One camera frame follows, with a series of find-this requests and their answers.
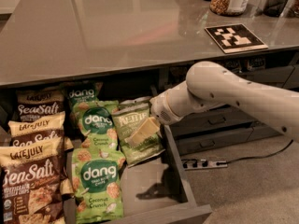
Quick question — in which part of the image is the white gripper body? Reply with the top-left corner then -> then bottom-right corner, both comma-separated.
150,89 -> 183,125

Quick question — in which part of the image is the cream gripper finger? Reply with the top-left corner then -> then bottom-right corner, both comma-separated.
128,117 -> 160,147

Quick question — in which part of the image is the green Kettle jalapeno chip bag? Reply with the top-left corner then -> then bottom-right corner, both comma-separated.
112,104 -> 164,166

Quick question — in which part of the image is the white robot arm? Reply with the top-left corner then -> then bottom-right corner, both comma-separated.
127,61 -> 299,145

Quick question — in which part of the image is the grey lower right drawer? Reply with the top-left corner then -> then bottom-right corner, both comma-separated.
176,128 -> 253,155

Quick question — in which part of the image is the middle Dang coconut chips bag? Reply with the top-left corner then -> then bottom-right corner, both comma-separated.
73,100 -> 119,150

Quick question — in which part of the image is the dang coconut chips bag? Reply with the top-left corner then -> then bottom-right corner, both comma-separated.
73,100 -> 119,150
64,81 -> 103,108
72,148 -> 125,224

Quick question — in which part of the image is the grey middle right drawer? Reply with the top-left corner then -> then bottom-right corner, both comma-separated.
170,106 -> 255,137

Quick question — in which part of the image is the open grey top drawer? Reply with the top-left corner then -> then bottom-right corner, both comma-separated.
0,84 -> 213,224

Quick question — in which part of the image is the front Dang coconut chips bag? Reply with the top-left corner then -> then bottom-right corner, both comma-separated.
72,148 -> 125,224

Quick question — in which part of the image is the back Dang coconut chips bag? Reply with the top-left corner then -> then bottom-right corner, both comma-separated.
64,81 -> 103,108

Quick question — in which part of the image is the grey far right drawer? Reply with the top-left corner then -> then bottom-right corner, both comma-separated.
248,122 -> 279,141

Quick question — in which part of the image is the middle Late July chips bag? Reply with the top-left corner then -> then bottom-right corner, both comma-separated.
8,111 -> 73,150

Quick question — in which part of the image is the late july chips bag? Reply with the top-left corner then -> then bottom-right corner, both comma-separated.
17,88 -> 64,122
0,137 -> 65,224
8,111 -> 73,150

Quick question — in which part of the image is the back Late July chips bag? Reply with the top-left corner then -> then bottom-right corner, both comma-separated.
17,88 -> 64,122

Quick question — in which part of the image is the grey upper right drawer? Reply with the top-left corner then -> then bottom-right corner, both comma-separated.
163,63 -> 295,110

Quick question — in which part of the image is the front Late July chips bag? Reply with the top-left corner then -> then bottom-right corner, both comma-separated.
0,137 -> 65,224

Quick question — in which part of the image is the grey power strip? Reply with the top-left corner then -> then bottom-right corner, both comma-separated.
181,159 -> 228,171

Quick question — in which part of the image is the black white fiducial marker tile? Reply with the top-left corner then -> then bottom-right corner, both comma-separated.
205,23 -> 268,54

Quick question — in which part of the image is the black power cable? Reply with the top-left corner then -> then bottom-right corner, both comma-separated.
225,138 -> 295,166

